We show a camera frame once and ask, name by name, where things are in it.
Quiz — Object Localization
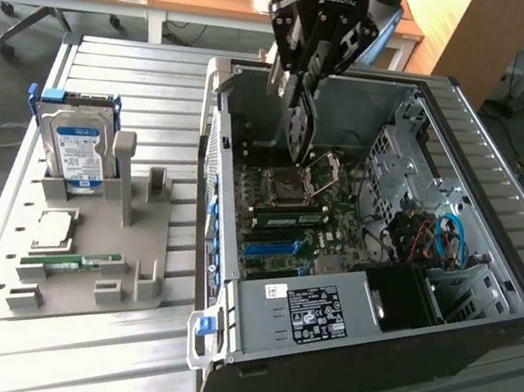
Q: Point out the black graphics card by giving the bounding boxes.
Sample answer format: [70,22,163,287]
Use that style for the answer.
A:
[252,53,331,171]

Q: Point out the wooden cabinet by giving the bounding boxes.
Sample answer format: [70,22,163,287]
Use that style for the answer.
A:
[384,0,524,117]

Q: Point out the metal socket cover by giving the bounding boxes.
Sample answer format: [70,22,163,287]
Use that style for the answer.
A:
[300,146,348,203]

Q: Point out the perforated metal drive cage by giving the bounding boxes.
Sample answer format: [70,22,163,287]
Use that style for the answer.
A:
[357,121,486,234]

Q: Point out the CPU socket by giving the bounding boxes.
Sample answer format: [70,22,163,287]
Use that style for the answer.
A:
[258,161,312,212]

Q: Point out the RAM stick with label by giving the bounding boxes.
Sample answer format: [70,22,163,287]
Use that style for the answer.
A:
[248,201,329,241]

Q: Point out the blue card latch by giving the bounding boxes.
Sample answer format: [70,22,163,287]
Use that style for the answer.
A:
[205,194,221,220]

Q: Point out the green motherboard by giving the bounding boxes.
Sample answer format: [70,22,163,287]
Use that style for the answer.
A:
[215,140,400,303]

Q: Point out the black long expansion slot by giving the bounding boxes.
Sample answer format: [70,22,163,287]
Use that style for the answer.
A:
[239,224,302,252]

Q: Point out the blue expansion slot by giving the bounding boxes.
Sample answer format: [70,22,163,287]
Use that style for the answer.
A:
[240,233,303,266]

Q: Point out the hard disk with blue caddy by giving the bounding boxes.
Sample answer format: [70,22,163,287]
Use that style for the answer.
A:
[9,80,126,203]

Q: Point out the grey desk leg with castor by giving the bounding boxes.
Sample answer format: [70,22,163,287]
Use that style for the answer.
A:
[0,0,76,69]

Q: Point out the metal disk bay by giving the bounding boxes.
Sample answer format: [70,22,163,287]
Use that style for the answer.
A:
[415,253,522,335]

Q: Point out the grey parts rack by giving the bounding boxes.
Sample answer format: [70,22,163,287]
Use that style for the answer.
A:
[2,114,192,341]

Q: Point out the grey power supply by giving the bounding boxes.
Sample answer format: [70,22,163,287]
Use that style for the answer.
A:
[222,251,394,377]

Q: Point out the silver CPU chip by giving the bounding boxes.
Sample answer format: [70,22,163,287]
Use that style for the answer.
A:
[30,209,77,259]

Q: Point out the blue release latch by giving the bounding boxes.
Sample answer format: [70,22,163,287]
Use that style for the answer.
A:
[193,315,217,340]

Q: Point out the green RAM stick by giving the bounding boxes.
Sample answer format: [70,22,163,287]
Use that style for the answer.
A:
[19,237,124,284]

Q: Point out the black open PC case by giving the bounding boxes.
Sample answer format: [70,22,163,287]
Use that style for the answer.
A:
[150,34,524,392]

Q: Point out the black floor cable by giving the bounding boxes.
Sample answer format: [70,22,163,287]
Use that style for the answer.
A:
[478,43,524,124]

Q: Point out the red and black wires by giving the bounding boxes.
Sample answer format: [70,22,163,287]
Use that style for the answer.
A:
[405,215,443,268]

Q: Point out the blue wire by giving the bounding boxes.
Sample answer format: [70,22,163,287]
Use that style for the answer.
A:
[430,211,475,271]

